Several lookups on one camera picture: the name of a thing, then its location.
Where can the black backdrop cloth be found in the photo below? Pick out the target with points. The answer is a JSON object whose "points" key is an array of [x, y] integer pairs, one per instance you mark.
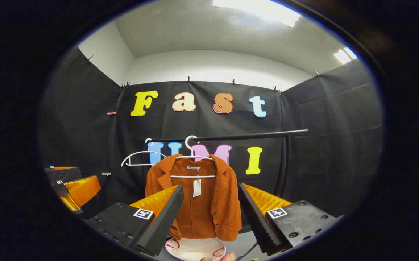
{"points": [[202, 123]]}

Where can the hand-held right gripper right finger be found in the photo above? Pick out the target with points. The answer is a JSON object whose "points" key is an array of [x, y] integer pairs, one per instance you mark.
{"points": [[256, 221]]}

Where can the white plastic hanger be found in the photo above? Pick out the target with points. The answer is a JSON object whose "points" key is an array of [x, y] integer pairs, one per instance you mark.
{"points": [[191, 156], [137, 153]]}

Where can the large ceiling light panel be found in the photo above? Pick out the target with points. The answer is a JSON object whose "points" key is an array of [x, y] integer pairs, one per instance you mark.
{"points": [[260, 9]]}

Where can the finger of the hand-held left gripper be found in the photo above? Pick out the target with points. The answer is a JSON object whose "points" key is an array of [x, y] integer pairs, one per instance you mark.
{"points": [[64, 174], [82, 189]]}

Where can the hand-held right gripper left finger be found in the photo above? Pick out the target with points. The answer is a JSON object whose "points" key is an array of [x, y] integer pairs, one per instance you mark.
{"points": [[164, 221]]}

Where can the white clip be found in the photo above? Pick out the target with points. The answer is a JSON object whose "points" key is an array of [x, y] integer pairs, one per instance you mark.
{"points": [[106, 174]]}

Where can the small ceiling light panel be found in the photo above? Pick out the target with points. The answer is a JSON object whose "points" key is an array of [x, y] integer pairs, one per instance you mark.
{"points": [[344, 55]]}

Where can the black clothes rack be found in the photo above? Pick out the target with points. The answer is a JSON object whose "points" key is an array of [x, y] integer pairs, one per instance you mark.
{"points": [[253, 136]]}

